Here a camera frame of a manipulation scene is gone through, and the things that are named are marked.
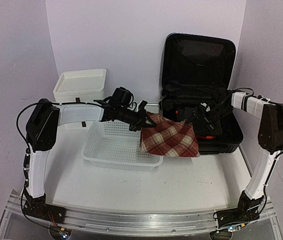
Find black ribbed hard suitcase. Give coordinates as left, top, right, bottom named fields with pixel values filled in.
left=158, top=32, right=244, bottom=154

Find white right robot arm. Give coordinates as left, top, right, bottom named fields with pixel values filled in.
left=187, top=87, right=283, bottom=203

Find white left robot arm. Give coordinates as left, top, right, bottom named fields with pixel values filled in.
left=24, top=87, right=156, bottom=199

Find white drawer storage box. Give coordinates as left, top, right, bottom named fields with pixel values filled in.
left=53, top=67, right=107, bottom=131

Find orange item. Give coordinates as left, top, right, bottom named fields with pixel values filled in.
left=173, top=109, right=219, bottom=140

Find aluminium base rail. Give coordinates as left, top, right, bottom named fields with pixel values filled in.
left=6, top=193, right=275, bottom=237

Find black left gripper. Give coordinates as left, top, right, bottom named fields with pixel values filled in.
left=117, top=106, right=158, bottom=132

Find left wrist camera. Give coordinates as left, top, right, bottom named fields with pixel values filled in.
left=136, top=100, right=148, bottom=112

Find white perforated plastic basket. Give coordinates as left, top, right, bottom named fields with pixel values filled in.
left=81, top=121, right=164, bottom=172

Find dark grey dotted cloth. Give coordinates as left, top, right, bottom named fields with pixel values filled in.
left=175, top=106, right=198, bottom=123

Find red plaid cloth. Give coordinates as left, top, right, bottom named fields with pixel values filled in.
left=139, top=112, right=200, bottom=158

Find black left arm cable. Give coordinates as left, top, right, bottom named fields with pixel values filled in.
left=16, top=102, right=41, bottom=151

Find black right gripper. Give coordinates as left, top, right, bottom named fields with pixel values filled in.
left=185, top=104, right=233, bottom=136

